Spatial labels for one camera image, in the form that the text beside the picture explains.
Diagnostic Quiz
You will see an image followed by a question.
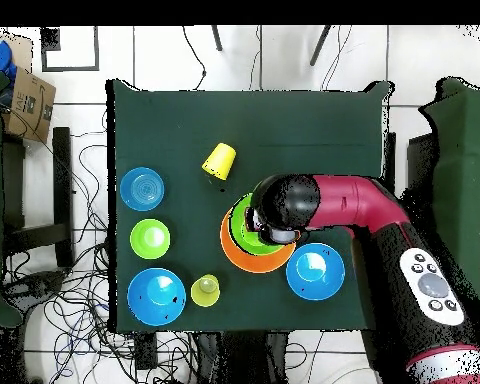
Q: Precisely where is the large green bowl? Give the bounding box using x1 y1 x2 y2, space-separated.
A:
228 192 293 257

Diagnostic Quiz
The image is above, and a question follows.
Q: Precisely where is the large orange bowl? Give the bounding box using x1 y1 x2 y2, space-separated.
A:
219 193 297 274

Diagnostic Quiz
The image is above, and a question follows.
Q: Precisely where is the large blue bowl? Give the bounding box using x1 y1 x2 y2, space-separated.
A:
126 266 188 328
285 242 347 302

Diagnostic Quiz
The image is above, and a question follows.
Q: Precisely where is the pale translucent yellow cup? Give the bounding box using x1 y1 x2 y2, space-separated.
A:
190 273 222 308

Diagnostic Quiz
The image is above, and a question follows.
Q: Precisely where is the dark green table cloth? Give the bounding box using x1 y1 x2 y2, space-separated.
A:
105 78 393 333

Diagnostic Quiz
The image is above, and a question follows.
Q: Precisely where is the small blue bowl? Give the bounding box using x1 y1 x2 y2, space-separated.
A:
119 166 166 212

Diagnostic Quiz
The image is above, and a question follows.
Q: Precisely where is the small green bowl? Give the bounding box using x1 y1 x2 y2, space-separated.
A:
129 218 172 260

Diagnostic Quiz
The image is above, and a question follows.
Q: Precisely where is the black stand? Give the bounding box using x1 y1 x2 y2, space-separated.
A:
191 330 290 384

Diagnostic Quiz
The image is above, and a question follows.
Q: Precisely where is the black power strip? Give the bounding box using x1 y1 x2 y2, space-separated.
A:
133 331 159 371

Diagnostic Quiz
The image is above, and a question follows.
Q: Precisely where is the black tripod leg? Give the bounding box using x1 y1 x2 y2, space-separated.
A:
210 24 224 52
308 24 334 67

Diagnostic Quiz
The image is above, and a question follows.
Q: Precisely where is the printed cardboard box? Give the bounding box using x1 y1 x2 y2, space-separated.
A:
1 65 58 144

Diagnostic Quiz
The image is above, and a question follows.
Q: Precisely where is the blue bag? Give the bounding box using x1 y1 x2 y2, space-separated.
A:
0 39 18 81

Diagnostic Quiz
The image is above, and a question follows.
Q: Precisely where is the black floor cable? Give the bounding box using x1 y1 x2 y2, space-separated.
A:
181 25 208 91

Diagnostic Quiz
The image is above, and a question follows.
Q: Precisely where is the black chair frame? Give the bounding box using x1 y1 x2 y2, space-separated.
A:
1 126 74 269

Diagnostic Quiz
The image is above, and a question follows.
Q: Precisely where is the black square floor frame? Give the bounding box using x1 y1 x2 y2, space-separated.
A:
39 25 101 73

